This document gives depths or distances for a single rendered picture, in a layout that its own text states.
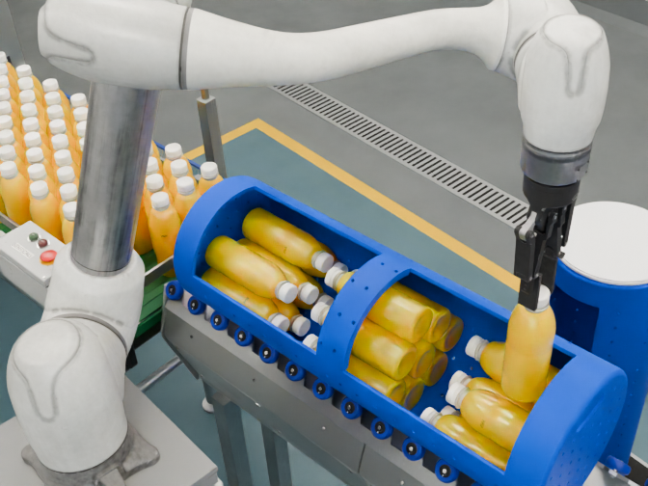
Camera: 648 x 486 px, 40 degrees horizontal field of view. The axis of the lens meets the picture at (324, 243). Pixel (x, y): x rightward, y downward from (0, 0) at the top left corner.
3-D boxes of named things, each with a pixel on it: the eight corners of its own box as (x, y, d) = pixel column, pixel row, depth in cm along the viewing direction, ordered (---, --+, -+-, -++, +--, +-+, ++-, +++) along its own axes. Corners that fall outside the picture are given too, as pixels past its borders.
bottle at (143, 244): (120, 252, 222) (103, 186, 210) (135, 234, 227) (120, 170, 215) (145, 258, 220) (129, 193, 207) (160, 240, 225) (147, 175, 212)
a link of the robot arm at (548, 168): (607, 130, 117) (600, 168, 121) (546, 108, 122) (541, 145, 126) (571, 162, 112) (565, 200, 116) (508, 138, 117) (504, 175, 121)
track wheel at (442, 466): (459, 467, 158) (464, 465, 160) (439, 453, 161) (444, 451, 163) (449, 489, 159) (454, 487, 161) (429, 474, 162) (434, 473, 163)
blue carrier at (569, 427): (533, 553, 150) (542, 459, 131) (188, 319, 198) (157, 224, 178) (619, 438, 164) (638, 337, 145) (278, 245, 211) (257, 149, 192)
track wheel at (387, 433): (392, 423, 167) (398, 422, 168) (374, 411, 169) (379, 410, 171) (384, 445, 167) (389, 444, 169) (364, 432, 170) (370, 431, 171)
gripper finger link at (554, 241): (537, 199, 126) (542, 192, 127) (538, 250, 134) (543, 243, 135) (561, 209, 124) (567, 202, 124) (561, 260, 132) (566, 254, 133)
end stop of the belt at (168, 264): (121, 303, 201) (118, 293, 199) (118, 302, 201) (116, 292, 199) (249, 216, 223) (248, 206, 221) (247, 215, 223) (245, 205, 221)
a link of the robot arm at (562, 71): (608, 155, 113) (587, 100, 123) (629, 42, 103) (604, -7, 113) (522, 157, 113) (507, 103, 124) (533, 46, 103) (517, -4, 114)
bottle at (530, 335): (552, 399, 147) (568, 310, 134) (509, 408, 146) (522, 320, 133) (534, 366, 152) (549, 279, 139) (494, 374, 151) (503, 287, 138)
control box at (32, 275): (55, 315, 192) (42, 280, 185) (3, 276, 202) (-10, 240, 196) (93, 290, 197) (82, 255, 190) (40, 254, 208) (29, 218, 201)
